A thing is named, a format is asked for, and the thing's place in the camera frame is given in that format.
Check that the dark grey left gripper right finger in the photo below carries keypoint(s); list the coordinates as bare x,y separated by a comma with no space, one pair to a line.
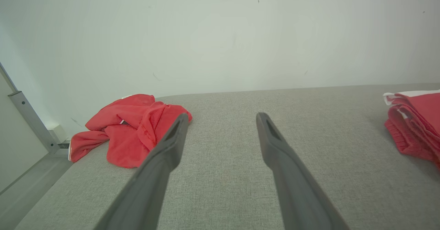
299,195

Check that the red shirt with white sleeves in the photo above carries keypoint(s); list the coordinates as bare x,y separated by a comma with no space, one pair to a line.
127,144

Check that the red shorts with white stripe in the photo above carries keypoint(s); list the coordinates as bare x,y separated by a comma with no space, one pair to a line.
422,120

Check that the grey metal frame post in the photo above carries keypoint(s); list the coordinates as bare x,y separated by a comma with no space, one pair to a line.
32,121

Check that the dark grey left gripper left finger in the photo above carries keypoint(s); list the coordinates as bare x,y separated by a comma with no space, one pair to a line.
144,195

